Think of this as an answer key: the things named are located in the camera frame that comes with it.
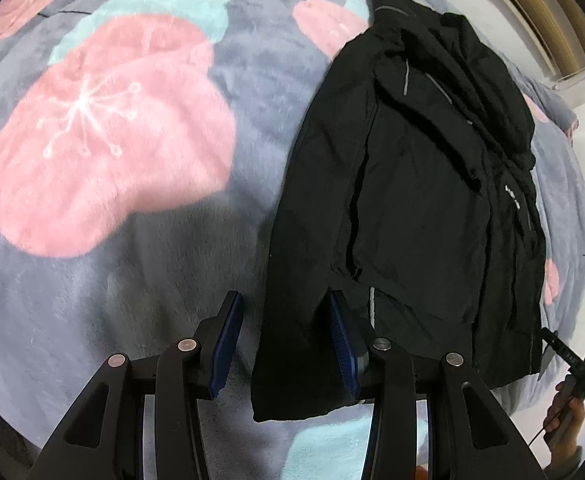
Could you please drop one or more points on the person's right forearm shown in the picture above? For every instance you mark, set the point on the person's right forearm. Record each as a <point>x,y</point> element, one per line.
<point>567,462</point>

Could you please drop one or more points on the grey floral blanket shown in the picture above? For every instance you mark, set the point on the grey floral blanket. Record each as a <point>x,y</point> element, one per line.
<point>122,135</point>

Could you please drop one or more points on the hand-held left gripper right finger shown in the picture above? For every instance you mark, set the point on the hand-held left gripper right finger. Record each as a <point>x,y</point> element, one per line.
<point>345,350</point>

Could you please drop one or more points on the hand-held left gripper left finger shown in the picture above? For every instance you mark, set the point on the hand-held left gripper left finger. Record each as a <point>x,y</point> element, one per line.
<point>226,342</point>

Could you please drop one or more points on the black hooded jacket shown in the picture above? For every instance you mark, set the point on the black hooded jacket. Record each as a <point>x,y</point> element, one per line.
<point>412,200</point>

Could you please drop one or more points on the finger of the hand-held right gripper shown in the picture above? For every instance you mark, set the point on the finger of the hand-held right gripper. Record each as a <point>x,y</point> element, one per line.
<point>562,350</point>

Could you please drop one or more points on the striped brown window blind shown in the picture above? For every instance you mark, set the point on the striped brown window blind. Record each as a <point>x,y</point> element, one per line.
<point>542,15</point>

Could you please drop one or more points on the person's right hand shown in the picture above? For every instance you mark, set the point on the person's right hand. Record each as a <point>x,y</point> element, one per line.
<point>574,420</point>

